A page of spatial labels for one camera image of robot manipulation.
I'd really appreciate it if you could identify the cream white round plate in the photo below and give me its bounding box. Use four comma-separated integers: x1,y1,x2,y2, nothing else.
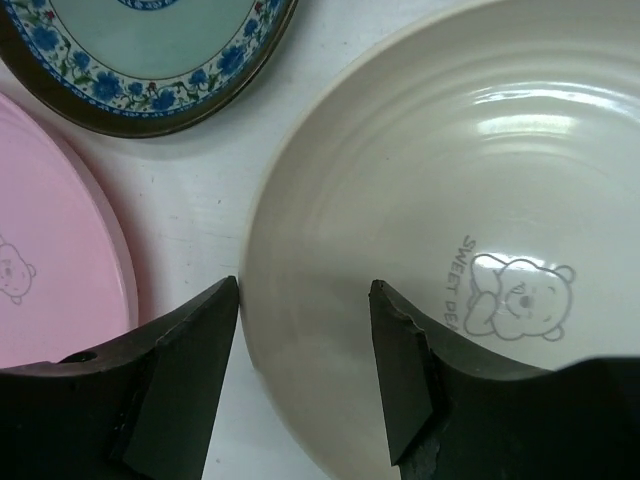
240,1,639,479

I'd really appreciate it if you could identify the pink round plate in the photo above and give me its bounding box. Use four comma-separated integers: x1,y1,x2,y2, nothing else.
1,96,139,368

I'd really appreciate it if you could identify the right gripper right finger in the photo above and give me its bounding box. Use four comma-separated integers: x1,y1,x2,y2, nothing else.
369,280,639,479

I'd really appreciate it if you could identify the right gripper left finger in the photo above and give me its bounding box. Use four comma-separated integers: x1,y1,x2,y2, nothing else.
1,276,239,480

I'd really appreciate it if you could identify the blue floral patterned plate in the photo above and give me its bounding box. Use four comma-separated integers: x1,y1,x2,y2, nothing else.
1,0,296,138

